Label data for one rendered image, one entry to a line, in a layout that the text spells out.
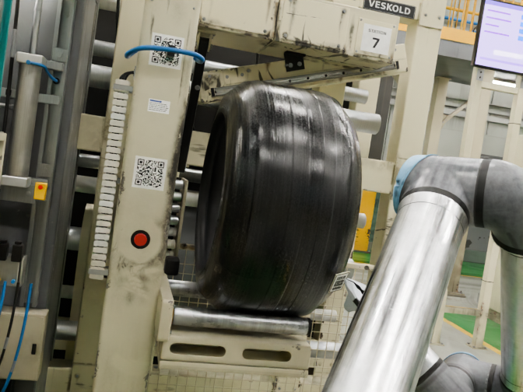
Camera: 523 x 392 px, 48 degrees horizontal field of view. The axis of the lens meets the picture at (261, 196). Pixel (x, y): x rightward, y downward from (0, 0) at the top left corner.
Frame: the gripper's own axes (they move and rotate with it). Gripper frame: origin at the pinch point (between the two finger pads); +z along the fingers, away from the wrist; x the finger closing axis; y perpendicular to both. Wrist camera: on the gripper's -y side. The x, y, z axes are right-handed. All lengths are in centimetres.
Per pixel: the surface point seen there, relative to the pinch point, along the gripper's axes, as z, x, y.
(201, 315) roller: 17.4, -22.0, 21.8
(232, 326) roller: 11.3, -17.1, 21.9
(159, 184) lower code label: 46, -18, 8
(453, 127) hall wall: 180, 975, 386
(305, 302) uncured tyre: 3.8, -5.7, 9.9
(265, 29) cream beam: 70, 31, -14
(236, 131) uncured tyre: 39.7, -9.5, -13.7
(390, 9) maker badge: 66, 94, -19
